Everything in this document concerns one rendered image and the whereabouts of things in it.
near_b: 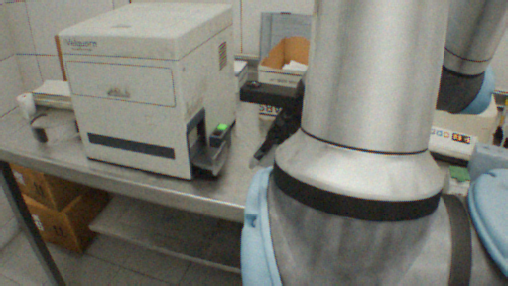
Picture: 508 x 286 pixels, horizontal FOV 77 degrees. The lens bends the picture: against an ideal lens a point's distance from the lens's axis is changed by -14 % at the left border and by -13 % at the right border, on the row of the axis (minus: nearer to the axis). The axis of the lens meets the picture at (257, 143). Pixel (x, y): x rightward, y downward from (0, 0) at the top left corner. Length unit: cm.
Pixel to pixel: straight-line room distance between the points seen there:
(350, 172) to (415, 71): 7
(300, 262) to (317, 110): 9
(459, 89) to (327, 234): 31
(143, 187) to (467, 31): 63
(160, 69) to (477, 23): 49
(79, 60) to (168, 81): 20
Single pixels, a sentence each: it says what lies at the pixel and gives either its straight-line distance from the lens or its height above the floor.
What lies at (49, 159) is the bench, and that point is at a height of 87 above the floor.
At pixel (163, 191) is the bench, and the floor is 87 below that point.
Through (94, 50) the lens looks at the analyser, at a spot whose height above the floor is 114.
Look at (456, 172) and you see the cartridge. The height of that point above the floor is 94.
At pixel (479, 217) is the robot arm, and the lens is 25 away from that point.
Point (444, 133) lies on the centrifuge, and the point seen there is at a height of 93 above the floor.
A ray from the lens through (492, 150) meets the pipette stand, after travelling 80.
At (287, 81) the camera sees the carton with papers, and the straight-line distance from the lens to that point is 90.
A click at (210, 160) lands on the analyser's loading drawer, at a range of 74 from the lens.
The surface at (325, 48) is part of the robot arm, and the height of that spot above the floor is 127.
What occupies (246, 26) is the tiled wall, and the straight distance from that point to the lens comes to 126.
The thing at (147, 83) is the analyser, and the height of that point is 108.
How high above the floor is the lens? 133
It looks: 32 degrees down
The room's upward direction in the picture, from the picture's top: straight up
